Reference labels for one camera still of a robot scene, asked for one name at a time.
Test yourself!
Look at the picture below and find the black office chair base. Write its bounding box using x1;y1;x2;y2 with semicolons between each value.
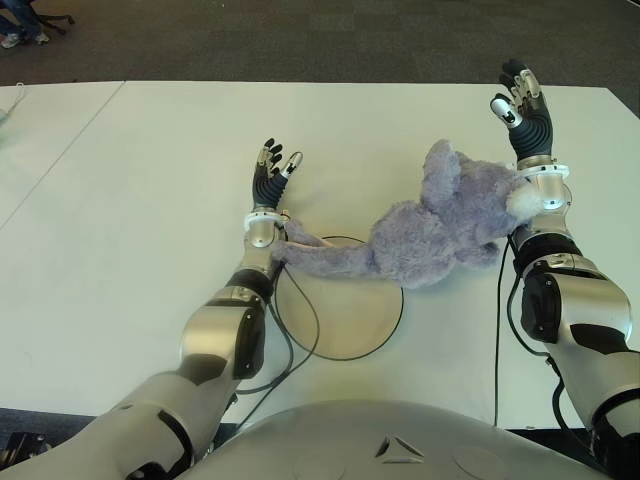
37;12;76;36

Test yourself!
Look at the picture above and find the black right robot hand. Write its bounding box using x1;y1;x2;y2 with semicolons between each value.
488;58;555;169

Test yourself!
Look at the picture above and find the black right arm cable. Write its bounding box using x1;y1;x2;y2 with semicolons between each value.
492;232;551;429

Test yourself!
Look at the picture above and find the purple plush bunny doll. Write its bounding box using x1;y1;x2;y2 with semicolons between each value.
272;139;544;291

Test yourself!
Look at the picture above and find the white plate with black rim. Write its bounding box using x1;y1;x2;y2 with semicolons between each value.
273;235;405;361

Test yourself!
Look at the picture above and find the silver robot torso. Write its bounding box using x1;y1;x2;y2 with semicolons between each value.
179;399;616;480

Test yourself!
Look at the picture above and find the black device beneath table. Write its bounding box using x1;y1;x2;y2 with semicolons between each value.
0;432;54;469

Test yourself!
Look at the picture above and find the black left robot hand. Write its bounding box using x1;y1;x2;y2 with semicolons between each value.
251;137;305;214

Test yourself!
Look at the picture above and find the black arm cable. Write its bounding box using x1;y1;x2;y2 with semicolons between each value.
214;259;321;436
492;232;551;429

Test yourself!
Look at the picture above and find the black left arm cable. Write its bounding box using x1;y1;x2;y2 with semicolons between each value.
214;259;321;436

